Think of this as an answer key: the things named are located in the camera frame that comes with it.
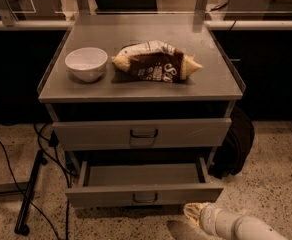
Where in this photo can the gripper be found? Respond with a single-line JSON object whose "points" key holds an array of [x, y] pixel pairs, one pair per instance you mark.
{"points": [[208, 218]]}

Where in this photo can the grey drawer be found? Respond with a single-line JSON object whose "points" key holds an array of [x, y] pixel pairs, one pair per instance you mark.
{"points": [[143, 185], [134, 134]]}

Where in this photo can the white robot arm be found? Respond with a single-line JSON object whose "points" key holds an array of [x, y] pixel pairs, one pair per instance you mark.
{"points": [[229, 225]]}

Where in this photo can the grey top drawer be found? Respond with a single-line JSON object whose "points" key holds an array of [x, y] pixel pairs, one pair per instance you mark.
{"points": [[134, 134]]}

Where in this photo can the grey metal drawer cabinet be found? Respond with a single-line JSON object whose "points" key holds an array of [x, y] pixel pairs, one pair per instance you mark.
{"points": [[166, 85]]}

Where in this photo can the black backpack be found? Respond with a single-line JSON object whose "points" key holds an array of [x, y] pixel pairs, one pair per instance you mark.
{"points": [[230, 157]]}

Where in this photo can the brown chip bag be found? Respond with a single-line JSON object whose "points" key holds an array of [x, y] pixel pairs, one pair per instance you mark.
{"points": [[155, 61]]}

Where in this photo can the black stand leg with wheel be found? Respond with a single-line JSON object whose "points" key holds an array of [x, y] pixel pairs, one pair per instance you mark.
{"points": [[21, 228]]}

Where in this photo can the white ceramic bowl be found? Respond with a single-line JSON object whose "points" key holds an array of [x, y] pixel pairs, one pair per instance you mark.
{"points": [[87, 64]]}

